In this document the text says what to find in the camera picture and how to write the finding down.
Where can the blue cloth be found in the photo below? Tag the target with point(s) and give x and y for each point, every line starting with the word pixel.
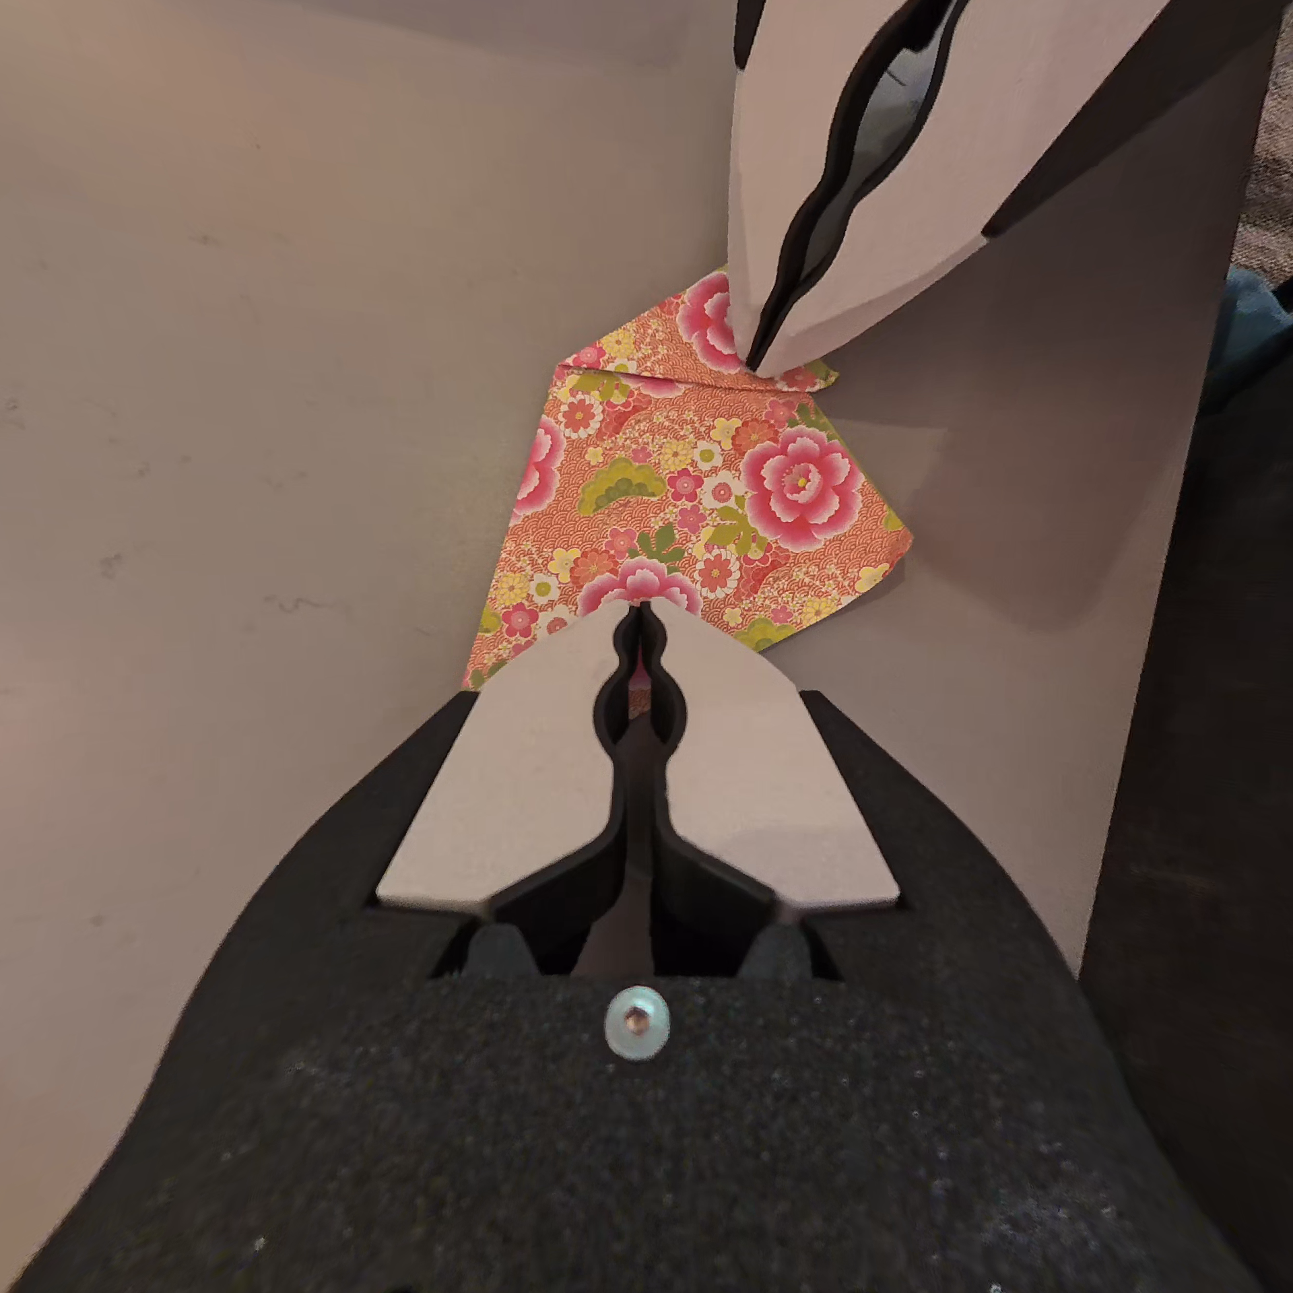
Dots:
pixel 1258 323

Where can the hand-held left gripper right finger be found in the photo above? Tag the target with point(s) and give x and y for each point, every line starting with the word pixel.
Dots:
pixel 777 798

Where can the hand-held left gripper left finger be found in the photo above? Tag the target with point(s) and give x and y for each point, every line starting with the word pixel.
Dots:
pixel 505 788

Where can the floral origami paper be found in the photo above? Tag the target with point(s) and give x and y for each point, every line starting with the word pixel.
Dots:
pixel 707 474

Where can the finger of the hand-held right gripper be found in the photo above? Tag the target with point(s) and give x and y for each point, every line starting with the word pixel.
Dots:
pixel 788 131
pixel 990 122

